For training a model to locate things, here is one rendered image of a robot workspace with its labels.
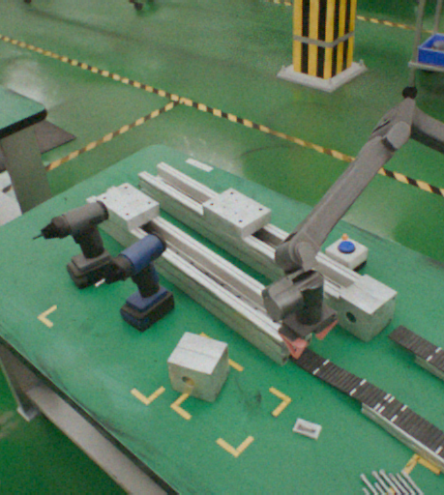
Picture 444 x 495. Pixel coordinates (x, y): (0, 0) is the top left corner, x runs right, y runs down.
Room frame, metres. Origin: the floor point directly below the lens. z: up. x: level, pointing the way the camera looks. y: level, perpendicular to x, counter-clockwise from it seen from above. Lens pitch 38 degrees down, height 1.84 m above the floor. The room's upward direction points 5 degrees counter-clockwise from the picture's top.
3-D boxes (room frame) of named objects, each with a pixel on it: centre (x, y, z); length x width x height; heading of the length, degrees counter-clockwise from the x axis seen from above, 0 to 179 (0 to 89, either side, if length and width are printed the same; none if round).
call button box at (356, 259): (1.20, -0.32, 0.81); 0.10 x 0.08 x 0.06; 129
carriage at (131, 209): (1.42, 0.25, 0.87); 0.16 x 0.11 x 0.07; 39
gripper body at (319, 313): (0.89, -0.18, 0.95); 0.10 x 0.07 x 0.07; 128
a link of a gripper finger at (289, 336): (0.87, -0.16, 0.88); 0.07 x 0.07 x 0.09; 38
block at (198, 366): (0.87, 0.06, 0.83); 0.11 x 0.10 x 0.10; 153
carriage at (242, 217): (1.34, -0.05, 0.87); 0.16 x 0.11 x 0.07; 39
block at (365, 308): (1.00, -0.34, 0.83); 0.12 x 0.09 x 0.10; 129
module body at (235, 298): (1.22, 0.09, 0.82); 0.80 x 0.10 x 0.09; 39
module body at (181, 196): (1.34, -0.05, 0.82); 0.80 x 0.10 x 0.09; 39
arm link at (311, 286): (0.88, -0.17, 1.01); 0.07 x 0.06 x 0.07; 122
